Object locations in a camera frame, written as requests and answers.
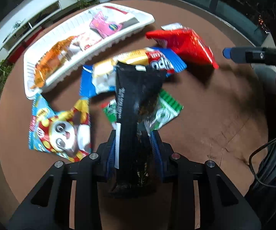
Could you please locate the blue roll cake packet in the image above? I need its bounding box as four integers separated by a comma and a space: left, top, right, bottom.
80, 47, 186, 98

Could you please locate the white red stick packet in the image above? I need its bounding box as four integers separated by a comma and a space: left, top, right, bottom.
104, 6, 139, 28

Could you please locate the green seaweed snack packet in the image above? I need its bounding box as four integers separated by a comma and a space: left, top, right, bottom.
101, 89, 183, 134

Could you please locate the pink snack packet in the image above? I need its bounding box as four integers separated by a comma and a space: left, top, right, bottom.
89, 12, 123, 39

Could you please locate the white plastic tray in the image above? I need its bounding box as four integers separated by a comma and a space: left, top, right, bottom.
23, 3, 155, 100

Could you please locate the black cable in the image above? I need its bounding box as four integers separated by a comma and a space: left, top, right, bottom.
248, 128, 276, 190

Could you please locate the white snack packet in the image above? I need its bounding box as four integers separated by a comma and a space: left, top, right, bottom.
161, 22, 183, 31

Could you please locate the orange snack packet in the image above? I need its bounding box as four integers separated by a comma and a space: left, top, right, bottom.
30, 36, 77, 89

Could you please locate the white tv console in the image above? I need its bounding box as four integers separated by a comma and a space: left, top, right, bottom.
0, 0, 98, 60

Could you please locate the light blue cartoon snack bag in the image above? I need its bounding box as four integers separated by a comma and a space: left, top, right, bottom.
29, 94, 92, 162

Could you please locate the red white candy packet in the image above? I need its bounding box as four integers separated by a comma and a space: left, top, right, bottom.
69, 29, 103, 54

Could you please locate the black snack bag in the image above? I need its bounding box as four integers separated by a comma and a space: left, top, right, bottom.
108, 61, 167, 194

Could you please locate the large red snack bag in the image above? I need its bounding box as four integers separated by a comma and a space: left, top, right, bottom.
145, 28, 219, 70

